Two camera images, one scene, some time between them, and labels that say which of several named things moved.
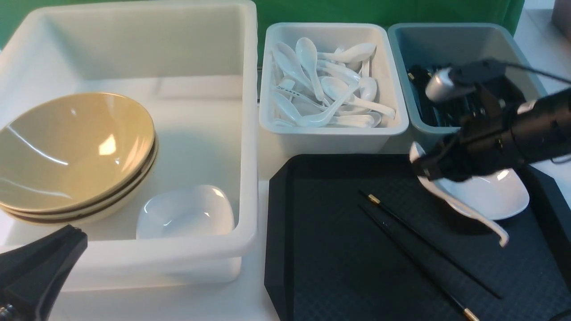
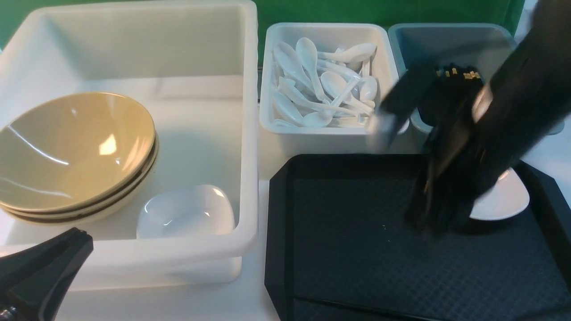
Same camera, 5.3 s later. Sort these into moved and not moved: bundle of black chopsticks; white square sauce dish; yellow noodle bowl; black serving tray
Moved: bundle of black chopsticks
Not moved: black serving tray; yellow noodle bowl; white square sauce dish
